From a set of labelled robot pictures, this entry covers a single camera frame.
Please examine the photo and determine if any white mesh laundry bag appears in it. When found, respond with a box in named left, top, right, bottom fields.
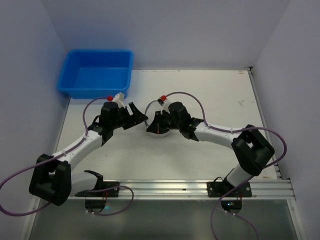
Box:
left=144, top=100, right=171, bottom=138

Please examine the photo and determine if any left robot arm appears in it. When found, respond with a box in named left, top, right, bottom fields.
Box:
left=28, top=101, right=148, bottom=206

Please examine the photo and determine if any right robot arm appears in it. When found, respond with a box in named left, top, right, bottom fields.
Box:
left=146, top=102, right=275, bottom=192

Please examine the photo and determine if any blue plastic bin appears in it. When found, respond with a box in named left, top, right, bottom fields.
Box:
left=57, top=49, right=134, bottom=99

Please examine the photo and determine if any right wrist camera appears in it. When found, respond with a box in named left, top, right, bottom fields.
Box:
left=157, top=95, right=172, bottom=113

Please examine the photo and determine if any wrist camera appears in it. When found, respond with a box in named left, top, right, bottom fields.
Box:
left=157, top=95, right=172, bottom=113
left=112, top=92, right=126, bottom=109

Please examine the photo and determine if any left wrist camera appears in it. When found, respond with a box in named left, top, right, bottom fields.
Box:
left=112, top=92, right=126, bottom=109

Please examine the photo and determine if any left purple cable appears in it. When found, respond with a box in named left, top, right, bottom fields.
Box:
left=0, top=95, right=135, bottom=217

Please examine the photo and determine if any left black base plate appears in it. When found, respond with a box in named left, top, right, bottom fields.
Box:
left=75, top=181, right=120, bottom=198

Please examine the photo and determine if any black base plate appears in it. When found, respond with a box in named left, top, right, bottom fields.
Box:
left=75, top=181, right=120, bottom=198
left=206, top=177, right=253, bottom=198

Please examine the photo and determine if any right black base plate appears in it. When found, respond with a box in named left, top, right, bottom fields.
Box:
left=206, top=177, right=253, bottom=198

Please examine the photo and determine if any aluminium mounting rail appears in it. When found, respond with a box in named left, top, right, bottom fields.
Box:
left=67, top=176, right=295, bottom=200

